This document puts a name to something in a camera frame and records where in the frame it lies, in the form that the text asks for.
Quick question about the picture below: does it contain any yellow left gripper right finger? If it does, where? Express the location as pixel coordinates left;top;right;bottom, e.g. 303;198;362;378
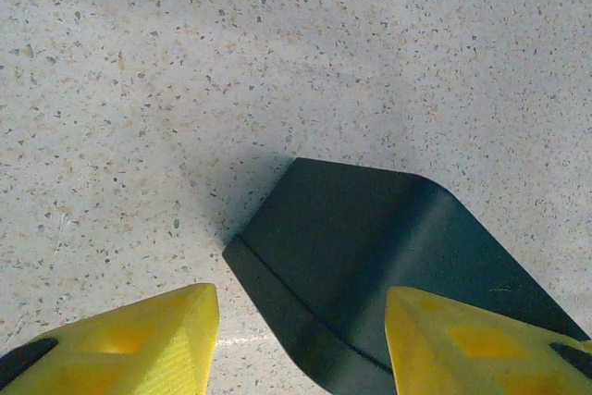
385;285;592;395

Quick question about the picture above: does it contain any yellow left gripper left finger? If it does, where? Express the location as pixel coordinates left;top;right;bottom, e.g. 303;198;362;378
0;282;219;395

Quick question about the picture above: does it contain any dark tin box painting print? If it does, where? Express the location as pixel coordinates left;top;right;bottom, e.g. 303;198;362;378
221;156;592;395

